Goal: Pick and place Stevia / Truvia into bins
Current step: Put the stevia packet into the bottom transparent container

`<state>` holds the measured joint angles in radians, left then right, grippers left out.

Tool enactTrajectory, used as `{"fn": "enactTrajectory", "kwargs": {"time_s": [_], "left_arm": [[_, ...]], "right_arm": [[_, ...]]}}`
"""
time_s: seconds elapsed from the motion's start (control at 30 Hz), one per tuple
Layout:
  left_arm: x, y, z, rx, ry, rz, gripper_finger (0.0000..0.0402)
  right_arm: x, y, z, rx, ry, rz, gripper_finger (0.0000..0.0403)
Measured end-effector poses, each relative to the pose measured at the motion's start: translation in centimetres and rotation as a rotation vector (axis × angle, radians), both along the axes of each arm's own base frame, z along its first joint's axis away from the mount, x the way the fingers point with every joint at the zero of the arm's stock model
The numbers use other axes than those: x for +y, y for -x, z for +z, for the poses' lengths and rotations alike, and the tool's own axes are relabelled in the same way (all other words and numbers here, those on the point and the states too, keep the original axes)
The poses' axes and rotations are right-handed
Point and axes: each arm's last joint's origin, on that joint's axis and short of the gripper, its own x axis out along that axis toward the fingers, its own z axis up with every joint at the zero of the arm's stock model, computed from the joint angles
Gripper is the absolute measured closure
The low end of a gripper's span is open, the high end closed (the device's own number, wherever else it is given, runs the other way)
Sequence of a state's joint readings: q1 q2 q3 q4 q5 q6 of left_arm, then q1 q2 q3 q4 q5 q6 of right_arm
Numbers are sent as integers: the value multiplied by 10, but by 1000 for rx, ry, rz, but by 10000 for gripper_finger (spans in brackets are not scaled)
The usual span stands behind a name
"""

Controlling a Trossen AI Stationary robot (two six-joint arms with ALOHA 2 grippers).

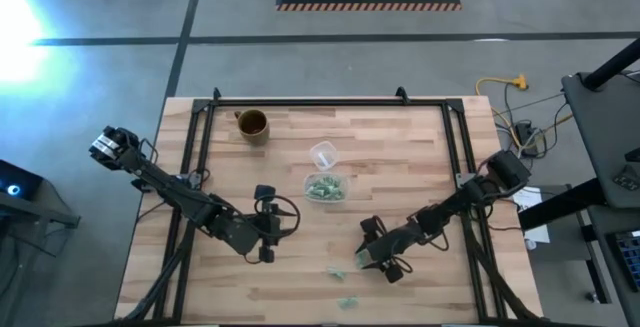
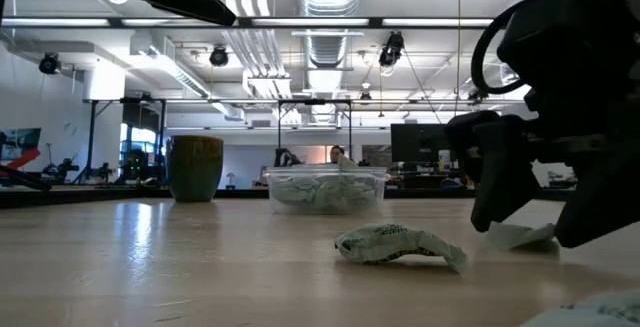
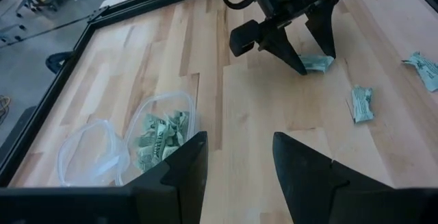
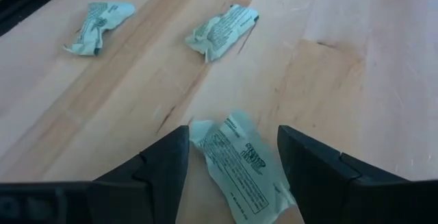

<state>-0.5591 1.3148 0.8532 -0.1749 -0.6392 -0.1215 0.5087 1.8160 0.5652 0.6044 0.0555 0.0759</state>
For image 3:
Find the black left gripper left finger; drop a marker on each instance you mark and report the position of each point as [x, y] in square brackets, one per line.
[181, 183]

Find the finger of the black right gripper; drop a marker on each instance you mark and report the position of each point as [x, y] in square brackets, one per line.
[323, 25]
[282, 47]

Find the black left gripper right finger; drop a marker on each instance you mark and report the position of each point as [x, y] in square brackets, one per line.
[315, 189]

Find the clear plastic bin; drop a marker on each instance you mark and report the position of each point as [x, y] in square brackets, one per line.
[193, 114]
[89, 155]

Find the dark blue table clamp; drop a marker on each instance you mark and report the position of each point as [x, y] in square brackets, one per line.
[56, 63]

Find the thin black floor rod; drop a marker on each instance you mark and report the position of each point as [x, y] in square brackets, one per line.
[51, 29]

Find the rolling chair base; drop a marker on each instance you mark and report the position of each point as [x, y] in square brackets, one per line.
[17, 34]

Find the black table edge frame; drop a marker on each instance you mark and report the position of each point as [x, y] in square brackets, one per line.
[41, 114]

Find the black corner bracket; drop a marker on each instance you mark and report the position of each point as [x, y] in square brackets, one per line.
[98, 13]

